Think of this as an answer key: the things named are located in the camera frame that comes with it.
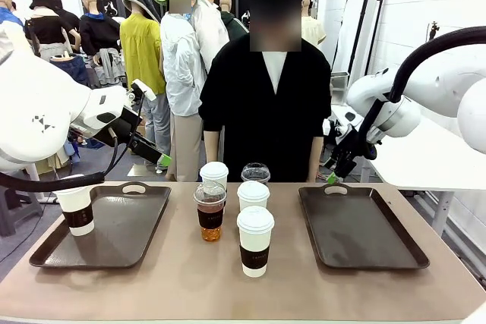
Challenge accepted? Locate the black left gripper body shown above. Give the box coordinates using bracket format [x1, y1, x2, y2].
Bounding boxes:
[96, 107, 144, 148]

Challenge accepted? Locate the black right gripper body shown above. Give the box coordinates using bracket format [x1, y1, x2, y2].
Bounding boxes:
[335, 129, 368, 174]

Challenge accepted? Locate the white lidded paper coffee cup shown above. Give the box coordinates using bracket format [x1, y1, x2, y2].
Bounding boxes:
[55, 186, 96, 237]
[199, 161, 229, 193]
[236, 181, 271, 212]
[236, 205, 276, 278]

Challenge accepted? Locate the clear plastic iced tea cup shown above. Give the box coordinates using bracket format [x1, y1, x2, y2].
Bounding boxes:
[193, 181, 228, 243]
[241, 162, 272, 185]

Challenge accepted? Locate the person's right forearm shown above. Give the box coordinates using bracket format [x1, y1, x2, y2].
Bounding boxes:
[203, 130, 223, 166]

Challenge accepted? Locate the person's left forearm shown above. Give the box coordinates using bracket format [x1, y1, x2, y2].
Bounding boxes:
[308, 135, 325, 183]

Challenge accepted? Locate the dark brown serving tray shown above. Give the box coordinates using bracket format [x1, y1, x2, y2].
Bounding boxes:
[29, 181, 172, 269]
[298, 182, 431, 270]

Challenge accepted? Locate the white side table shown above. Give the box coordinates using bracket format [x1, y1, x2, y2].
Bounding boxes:
[368, 118, 486, 238]

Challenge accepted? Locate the blue jeans torso form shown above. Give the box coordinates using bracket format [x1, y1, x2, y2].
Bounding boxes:
[49, 54, 90, 88]

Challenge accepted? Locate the mannequin in yellow shirt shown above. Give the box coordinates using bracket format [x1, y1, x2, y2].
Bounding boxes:
[118, 0, 172, 173]

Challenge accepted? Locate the person in black shirt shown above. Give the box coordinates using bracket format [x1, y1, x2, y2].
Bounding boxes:
[197, 0, 333, 184]

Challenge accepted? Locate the mannequin in black hoodie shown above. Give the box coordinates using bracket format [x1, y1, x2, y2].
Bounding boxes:
[78, 0, 123, 58]

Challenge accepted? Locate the mannequin in cream shirt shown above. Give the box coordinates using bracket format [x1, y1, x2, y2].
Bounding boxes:
[301, 0, 328, 49]

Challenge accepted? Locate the mannequin black hat black top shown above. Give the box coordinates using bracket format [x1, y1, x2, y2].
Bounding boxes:
[24, 0, 83, 61]

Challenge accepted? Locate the grey plastic stool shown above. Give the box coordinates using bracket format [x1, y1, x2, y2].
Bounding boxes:
[0, 185, 44, 238]

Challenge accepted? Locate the black light stand pole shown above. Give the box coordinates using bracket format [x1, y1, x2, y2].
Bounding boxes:
[348, 0, 380, 75]

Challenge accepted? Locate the mannequin dark green jacket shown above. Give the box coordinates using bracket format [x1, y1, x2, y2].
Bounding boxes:
[218, 0, 250, 42]

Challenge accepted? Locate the mannequin in blue shirt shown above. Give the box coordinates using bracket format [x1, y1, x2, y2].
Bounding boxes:
[0, 0, 26, 52]

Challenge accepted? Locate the thin black camera cable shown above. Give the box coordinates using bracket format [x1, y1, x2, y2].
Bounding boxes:
[103, 90, 147, 180]

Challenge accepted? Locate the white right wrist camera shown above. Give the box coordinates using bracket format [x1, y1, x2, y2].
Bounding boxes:
[322, 110, 358, 138]

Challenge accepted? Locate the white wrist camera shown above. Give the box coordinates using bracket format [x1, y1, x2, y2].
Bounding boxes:
[322, 110, 358, 138]
[130, 78, 158, 102]

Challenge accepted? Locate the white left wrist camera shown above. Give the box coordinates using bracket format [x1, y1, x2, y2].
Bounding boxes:
[130, 78, 158, 102]

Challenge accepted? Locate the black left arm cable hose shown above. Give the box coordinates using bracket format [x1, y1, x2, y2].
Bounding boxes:
[0, 170, 106, 193]

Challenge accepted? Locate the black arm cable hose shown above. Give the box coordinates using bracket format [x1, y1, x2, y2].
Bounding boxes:
[0, 170, 106, 193]
[355, 25, 486, 161]

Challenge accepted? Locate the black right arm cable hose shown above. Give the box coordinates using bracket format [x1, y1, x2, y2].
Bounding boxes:
[355, 25, 486, 161]

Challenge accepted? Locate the black camera tripod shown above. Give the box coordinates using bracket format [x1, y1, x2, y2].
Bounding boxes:
[426, 20, 441, 42]

